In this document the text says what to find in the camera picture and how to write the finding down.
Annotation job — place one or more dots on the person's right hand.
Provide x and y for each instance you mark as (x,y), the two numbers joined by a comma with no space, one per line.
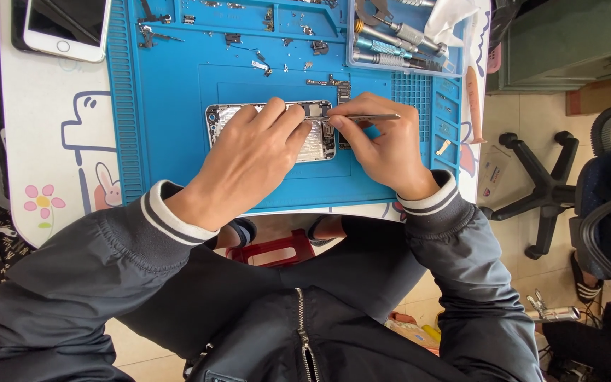
(390,154)

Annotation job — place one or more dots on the person's left hand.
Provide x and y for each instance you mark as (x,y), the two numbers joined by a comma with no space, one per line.
(242,159)

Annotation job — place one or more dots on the silver metal tweezers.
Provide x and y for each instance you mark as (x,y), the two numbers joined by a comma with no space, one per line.
(374,117)

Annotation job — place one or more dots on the silver phone housing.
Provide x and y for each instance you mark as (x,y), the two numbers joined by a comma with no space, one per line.
(319,146)

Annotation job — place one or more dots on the person's left sandal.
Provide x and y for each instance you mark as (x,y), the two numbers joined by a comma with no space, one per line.
(243,231)

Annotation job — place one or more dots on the blue silicone repair mat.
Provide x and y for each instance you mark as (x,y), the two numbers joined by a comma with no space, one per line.
(178,116)

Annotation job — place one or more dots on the black phone logic board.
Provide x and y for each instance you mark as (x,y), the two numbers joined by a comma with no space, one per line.
(343,90)

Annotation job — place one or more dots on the silver screwdriver with black tip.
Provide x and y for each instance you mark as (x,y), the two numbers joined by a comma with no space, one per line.
(390,60)

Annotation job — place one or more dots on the red plastic stool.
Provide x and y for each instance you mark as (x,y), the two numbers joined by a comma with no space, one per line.
(284,246)

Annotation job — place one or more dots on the orange plastic pry tool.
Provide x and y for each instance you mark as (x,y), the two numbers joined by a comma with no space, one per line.
(474,103)

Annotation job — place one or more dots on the clear plastic packet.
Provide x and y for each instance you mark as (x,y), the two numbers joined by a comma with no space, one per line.
(492,175)

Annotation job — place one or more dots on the person's right sandal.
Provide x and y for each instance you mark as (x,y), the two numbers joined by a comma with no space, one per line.
(319,231)

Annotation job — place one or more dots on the clear plastic tool tray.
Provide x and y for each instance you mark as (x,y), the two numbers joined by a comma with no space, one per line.
(456,58)

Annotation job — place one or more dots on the gold-collared silver screwdriver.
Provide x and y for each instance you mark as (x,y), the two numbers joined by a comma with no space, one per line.
(380,36)

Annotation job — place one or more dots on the thick silver knurled screwdriver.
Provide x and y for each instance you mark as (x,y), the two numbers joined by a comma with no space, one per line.
(417,38)

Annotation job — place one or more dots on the small black square part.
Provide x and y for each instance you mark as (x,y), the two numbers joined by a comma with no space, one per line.
(232,38)

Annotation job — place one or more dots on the pink plastic item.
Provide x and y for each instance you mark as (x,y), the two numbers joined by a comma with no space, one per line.
(494,58)

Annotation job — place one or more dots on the small dark vertical phone part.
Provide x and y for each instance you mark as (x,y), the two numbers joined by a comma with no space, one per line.
(269,18)

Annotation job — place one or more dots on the white crumpled tissue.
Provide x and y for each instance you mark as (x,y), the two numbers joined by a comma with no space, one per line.
(446,21)

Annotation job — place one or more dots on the silver metal pliers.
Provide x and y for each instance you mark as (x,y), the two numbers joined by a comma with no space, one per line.
(369,10)

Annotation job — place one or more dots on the small silver connector part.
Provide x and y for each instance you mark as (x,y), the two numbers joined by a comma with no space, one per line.
(189,19)

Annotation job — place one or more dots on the silver screwdriver shaft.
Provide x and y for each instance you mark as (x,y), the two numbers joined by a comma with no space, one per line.
(417,2)

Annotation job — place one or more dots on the black office chair base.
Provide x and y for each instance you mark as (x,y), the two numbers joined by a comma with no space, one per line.
(547,185)

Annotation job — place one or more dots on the yellow and orange packet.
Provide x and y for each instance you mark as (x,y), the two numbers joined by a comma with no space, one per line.
(417,331)

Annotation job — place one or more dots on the person's black bomber jacket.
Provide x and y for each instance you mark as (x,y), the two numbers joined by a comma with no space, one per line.
(305,339)

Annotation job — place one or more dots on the white cartoon desk mat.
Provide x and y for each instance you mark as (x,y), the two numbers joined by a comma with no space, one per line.
(51,132)

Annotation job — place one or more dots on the green metal cabinet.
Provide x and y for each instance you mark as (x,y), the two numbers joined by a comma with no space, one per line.
(565,42)

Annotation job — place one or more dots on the brown cardboard box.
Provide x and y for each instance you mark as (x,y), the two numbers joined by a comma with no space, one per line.
(592,98)

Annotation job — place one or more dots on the black mesh office chair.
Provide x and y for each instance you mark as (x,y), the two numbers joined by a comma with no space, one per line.
(602,175)

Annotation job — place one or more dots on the white smartphone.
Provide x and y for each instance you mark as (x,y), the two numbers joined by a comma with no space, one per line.
(67,24)

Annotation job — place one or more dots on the silver metal tool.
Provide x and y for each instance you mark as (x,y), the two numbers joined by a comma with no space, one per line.
(552,313)

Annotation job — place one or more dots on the black phone case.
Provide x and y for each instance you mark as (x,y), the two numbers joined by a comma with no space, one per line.
(17,24)

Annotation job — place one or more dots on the small gold metal bracket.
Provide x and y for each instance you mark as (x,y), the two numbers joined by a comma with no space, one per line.
(443,147)

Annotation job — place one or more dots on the small black camera module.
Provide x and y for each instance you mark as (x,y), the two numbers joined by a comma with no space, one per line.
(320,47)

